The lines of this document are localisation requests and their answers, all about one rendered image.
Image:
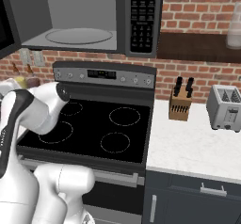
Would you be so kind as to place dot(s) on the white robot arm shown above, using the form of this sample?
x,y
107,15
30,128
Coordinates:
x,y
19,184

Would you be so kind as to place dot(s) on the round glass microwave turntable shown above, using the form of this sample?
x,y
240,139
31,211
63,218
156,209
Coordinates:
x,y
78,35

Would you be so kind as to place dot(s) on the grey microwave oven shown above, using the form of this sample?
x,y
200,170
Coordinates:
x,y
122,17

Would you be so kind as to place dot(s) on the black microwave door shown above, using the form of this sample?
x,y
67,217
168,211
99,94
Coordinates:
x,y
5,24

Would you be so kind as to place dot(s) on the silver stove knob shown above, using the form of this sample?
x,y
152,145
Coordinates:
x,y
123,79
57,75
135,80
70,75
148,82
81,76

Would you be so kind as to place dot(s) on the black and steel stove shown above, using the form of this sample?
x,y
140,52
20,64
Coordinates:
x,y
103,130

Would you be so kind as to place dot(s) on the wooden knife block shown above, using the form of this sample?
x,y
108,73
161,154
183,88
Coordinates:
x,y
180,108

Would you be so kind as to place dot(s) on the dark red bottle brown cap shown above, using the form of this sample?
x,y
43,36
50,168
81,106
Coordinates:
x,y
33,82

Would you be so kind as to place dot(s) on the yellow bottle with brown cap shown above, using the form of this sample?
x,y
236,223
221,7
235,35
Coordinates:
x,y
21,82

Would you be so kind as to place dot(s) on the silver toaster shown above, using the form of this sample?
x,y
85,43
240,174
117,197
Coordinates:
x,y
224,110

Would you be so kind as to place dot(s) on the dark grey drawer front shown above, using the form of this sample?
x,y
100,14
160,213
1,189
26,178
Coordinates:
x,y
188,184

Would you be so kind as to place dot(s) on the pale translucent jar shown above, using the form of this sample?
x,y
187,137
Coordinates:
x,y
234,27

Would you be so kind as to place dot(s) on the dark wood wall shelf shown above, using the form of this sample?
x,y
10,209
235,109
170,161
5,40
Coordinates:
x,y
194,47

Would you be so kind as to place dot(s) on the white wall outlet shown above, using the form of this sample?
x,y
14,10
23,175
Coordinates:
x,y
38,58

